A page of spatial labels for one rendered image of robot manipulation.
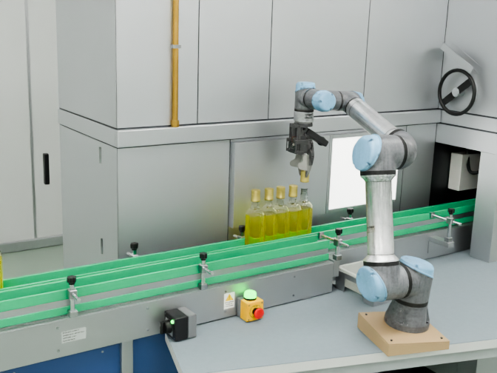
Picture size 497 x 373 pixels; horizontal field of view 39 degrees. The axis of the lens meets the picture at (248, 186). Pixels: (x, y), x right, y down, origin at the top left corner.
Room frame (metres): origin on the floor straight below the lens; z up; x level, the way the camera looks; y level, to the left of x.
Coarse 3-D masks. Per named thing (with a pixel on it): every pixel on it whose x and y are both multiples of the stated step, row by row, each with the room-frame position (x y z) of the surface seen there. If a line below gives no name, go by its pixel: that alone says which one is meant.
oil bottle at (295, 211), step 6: (288, 204) 2.63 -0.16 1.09; (294, 204) 2.63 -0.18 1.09; (294, 210) 2.62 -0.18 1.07; (300, 210) 2.64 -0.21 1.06; (294, 216) 2.62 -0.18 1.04; (300, 216) 2.64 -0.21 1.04; (294, 222) 2.62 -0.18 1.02; (300, 222) 2.64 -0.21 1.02; (288, 228) 2.62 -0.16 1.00; (294, 228) 2.62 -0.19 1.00; (300, 228) 2.64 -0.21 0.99; (288, 234) 2.62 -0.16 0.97; (294, 234) 2.62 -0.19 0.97
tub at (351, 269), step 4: (344, 264) 2.66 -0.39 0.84; (348, 264) 2.66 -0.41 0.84; (352, 264) 2.67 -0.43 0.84; (356, 264) 2.69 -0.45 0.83; (360, 264) 2.70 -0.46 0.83; (340, 268) 2.62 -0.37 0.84; (344, 268) 2.65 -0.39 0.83; (348, 268) 2.66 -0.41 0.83; (352, 268) 2.67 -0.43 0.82; (356, 268) 2.68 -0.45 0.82; (348, 272) 2.57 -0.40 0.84; (352, 272) 2.57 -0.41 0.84; (356, 272) 2.68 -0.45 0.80
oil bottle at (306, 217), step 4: (300, 204) 2.66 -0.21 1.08; (304, 204) 2.66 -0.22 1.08; (308, 204) 2.67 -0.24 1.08; (304, 208) 2.65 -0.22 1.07; (308, 208) 2.67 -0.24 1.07; (312, 208) 2.68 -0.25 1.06; (304, 212) 2.65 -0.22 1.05; (308, 212) 2.67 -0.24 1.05; (304, 216) 2.65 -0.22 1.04; (308, 216) 2.67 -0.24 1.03; (304, 220) 2.65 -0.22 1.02; (308, 220) 2.67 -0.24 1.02; (304, 224) 2.66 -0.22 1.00; (308, 224) 2.67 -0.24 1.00; (304, 228) 2.66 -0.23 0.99; (308, 228) 2.67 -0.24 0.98; (300, 232) 2.65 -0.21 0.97; (304, 232) 2.66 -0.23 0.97; (308, 232) 2.67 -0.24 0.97
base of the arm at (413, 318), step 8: (392, 304) 2.22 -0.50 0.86; (400, 304) 2.18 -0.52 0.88; (408, 304) 2.17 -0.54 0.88; (416, 304) 2.17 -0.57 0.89; (424, 304) 2.18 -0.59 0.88; (392, 312) 2.20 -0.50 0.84; (400, 312) 2.18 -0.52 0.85; (408, 312) 2.17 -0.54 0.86; (416, 312) 2.17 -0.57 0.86; (424, 312) 2.18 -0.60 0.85; (392, 320) 2.18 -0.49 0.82; (400, 320) 2.18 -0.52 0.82; (408, 320) 2.16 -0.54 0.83; (416, 320) 2.16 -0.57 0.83; (424, 320) 2.17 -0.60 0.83; (400, 328) 2.16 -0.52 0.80; (408, 328) 2.15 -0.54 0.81; (416, 328) 2.15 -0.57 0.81; (424, 328) 2.17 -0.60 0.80
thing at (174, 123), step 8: (176, 0) 2.51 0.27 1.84; (176, 8) 2.51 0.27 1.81; (176, 16) 2.51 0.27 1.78; (176, 24) 2.51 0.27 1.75; (176, 32) 2.51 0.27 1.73; (176, 40) 2.51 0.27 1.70; (176, 48) 2.51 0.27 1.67; (176, 56) 2.51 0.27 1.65; (176, 64) 2.51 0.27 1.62; (176, 72) 2.51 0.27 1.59; (176, 80) 2.51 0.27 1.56; (176, 88) 2.51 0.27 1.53; (176, 96) 2.51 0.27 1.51; (176, 104) 2.51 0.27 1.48; (176, 112) 2.51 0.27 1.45; (176, 120) 2.51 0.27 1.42
